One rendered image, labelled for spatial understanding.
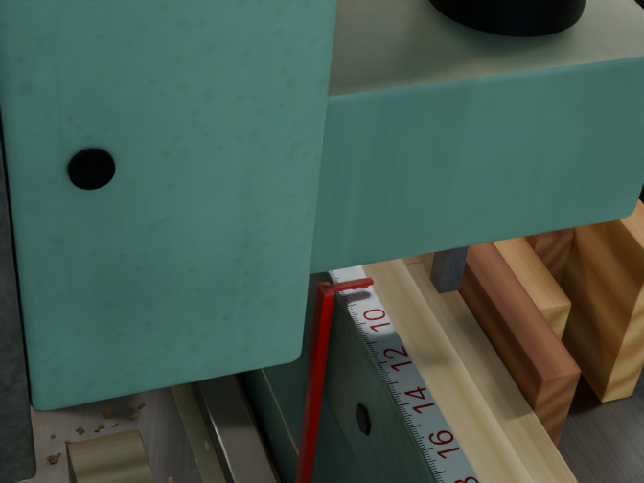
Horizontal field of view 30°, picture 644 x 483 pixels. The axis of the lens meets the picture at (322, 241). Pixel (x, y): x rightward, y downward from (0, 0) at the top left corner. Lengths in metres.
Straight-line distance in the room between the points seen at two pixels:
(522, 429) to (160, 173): 0.19
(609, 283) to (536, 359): 0.06
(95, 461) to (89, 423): 0.07
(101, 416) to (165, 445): 0.04
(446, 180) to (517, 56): 0.04
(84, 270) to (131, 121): 0.05
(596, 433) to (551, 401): 0.06
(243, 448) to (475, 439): 0.19
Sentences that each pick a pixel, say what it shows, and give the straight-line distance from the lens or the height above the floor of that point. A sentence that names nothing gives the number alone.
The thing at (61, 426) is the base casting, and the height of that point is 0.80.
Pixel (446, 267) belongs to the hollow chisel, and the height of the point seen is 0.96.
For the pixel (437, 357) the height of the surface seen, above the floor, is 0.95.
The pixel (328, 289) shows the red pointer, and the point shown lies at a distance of 0.44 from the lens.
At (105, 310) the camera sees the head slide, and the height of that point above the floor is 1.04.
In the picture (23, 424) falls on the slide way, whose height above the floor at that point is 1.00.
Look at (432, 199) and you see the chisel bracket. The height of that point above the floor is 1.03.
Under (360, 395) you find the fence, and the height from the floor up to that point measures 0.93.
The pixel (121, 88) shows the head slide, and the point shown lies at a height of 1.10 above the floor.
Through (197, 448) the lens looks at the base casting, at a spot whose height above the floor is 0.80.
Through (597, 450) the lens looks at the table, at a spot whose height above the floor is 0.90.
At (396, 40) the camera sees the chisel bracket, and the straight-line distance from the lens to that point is 0.37.
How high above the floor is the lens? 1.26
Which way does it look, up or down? 40 degrees down
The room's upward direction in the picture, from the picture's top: 6 degrees clockwise
